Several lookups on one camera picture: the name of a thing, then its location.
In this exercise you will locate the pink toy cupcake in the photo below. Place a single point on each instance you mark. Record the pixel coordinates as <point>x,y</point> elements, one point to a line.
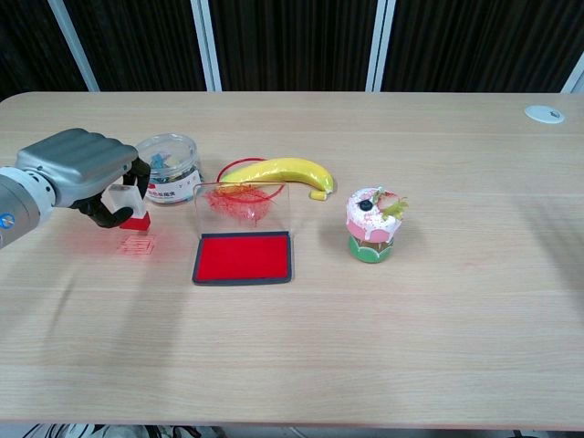
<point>369,223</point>

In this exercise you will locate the red white stamp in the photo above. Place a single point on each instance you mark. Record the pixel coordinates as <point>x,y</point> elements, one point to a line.
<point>137,222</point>

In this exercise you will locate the clear jar of binder clips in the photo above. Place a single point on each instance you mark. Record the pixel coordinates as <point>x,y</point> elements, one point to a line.
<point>178,182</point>

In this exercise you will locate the yellow toy banana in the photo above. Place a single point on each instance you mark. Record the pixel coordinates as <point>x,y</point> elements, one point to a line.
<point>292,171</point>

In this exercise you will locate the white partition post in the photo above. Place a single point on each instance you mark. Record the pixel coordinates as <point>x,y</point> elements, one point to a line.
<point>380,45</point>
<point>74,45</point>
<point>206,45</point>
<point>576,80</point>

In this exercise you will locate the red ink pad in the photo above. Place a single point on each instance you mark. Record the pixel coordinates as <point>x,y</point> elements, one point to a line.
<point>244,260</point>

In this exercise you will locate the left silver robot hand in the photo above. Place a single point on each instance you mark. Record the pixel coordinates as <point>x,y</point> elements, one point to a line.
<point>77,159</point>

